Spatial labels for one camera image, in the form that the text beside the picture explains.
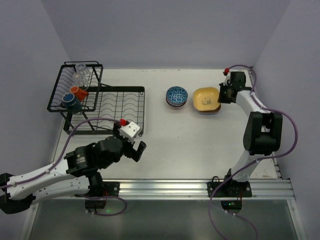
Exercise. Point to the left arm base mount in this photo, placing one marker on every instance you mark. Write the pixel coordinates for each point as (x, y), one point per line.
(97, 200)

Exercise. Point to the clear drinking glass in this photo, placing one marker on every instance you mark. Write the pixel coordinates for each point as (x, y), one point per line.
(80, 80)
(82, 68)

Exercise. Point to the aluminium table rail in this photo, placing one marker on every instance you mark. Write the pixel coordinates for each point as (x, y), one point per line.
(164, 189)

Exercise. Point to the blue triangle pattern bowl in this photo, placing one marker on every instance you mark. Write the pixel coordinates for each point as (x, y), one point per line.
(176, 94)

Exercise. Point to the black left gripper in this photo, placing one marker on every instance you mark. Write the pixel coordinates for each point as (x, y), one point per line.
(130, 149)

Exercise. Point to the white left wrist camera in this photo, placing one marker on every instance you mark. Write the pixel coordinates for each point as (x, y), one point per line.
(130, 131)

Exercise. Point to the orange mug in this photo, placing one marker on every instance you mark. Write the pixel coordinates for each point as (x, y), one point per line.
(79, 93)

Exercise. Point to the blue mug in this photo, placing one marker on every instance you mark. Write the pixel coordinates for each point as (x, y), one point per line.
(70, 102)

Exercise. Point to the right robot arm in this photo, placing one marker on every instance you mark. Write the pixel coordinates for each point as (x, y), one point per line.
(263, 131)

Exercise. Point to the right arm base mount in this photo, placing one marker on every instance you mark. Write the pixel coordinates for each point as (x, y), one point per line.
(231, 189)

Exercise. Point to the black wire dish rack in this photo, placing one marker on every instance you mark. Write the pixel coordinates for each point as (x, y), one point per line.
(104, 102)

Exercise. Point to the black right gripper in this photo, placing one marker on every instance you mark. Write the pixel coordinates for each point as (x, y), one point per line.
(223, 93)

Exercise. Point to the yellow plastic plate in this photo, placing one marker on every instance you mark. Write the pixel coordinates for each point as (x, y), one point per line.
(205, 100)

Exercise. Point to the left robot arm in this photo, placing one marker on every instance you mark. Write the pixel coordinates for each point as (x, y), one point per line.
(74, 173)

